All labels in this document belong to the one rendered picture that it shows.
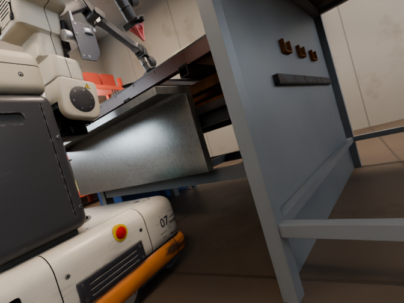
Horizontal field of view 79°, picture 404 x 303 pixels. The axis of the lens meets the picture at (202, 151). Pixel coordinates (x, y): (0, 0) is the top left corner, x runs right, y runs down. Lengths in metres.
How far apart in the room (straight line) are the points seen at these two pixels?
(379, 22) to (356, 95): 0.88
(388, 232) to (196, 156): 0.74
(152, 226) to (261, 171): 0.47
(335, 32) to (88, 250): 3.76
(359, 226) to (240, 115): 0.33
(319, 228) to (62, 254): 0.60
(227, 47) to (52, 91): 0.72
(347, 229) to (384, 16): 3.59
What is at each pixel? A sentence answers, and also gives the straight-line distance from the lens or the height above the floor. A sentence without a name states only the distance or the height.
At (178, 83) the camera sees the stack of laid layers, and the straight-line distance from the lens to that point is 1.61.
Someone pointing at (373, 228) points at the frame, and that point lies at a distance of 0.57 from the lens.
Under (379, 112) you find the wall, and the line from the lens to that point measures 3.92.
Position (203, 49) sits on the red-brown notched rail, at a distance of 1.07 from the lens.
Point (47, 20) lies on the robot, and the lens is 1.23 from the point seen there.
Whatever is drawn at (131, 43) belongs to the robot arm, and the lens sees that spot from 1.92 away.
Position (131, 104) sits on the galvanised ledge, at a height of 0.66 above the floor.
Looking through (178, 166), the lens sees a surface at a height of 0.35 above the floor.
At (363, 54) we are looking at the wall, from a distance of 3.93.
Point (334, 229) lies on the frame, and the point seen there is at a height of 0.19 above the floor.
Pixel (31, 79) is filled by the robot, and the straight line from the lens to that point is 0.83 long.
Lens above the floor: 0.43
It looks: 2 degrees down
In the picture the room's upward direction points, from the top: 16 degrees counter-clockwise
